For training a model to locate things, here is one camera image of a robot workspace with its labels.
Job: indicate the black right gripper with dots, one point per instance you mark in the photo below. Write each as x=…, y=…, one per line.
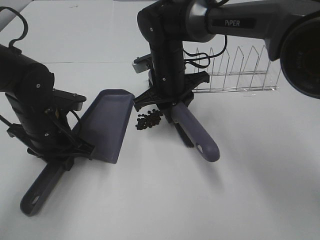
x=165, y=94

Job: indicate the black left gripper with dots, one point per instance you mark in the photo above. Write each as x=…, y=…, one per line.
x=47, y=134

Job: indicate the pile of coffee beans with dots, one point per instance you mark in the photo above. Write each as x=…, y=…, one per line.
x=152, y=118

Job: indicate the grey plastic dustpan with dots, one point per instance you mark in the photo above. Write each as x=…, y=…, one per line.
x=104, y=125

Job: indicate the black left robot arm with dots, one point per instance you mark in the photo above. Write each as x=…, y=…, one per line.
x=24, y=80

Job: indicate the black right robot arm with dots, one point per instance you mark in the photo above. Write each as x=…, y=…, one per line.
x=289, y=28

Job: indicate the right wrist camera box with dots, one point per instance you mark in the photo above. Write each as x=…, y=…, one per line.
x=142, y=64

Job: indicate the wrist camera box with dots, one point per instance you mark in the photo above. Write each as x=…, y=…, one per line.
x=142, y=64
x=68, y=100

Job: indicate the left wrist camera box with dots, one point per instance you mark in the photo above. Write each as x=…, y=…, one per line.
x=68, y=100

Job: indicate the chrome wire rack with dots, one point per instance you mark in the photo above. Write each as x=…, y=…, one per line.
x=241, y=69

